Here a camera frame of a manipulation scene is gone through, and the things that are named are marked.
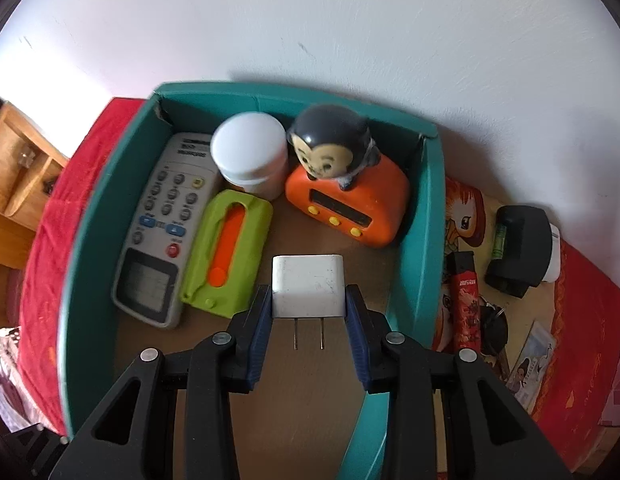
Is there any white charger plug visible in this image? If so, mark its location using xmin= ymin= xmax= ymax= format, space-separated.
xmin=271 ymin=255 xmax=347 ymax=351

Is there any red heart embroidered cloth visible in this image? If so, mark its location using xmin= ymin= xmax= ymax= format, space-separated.
xmin=17 ymin=97 xmax=151 ymax=436

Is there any white lid jar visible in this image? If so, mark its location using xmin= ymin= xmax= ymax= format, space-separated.
xmin=210 ymin=112 xmax=291 ymax=202

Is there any pink floral bedding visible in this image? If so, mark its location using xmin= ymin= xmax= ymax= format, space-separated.
xmin=0 ymin=327 xmax=41 ymax=436

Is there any red cartoon printed cloth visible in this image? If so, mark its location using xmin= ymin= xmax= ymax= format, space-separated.
xmin=432 ymin=175 xmax=620 ymax=473

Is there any red stick pack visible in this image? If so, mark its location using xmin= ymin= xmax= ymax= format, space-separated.
xmin=447 ymin=251 xmax=483 ymax=356

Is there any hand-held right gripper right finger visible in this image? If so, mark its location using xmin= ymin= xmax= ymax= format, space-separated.
xmin=344 ymin=284 xmax=573 ymax=480

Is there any wooden cabinet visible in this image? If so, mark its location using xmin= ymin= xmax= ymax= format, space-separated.
xmin=0 ymin=92 xmax=71 ymax=266

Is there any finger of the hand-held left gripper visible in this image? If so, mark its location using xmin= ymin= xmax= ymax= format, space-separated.
xmin=2 ymin=422 xmax=71 ymax=480

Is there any black device with green tube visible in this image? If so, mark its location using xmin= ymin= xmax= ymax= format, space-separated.
xmin=485 ymin=205 xmax=562 ymax=300

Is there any cartoon picture card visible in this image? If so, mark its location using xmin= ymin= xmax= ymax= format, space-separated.
xmin=505 ymin=320 xmax=558 ymax=408

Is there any grey remote control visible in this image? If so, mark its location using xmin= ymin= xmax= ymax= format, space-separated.
xmin=111 ymin=132 xmax=223 ymax=330

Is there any teal cardboard box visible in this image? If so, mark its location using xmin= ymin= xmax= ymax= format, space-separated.
xmin=57 ymin=81 xmax=447 ymax=480

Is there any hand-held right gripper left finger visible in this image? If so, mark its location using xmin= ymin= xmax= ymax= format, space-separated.
xmin=49 ymin=284 xmax=273 ymax=480

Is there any green plastic case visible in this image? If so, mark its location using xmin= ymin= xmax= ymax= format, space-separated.
xmin=180 ymin=190 xmax=273 ymax=319

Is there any black car key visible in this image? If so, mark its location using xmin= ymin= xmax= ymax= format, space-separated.
xmin=477 ymin=297 xmax=511 ymax=378

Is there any orange monkey alarm clock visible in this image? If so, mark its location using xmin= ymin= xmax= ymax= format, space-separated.
xmin=285 ymin=104 xmax=412 ymax=249

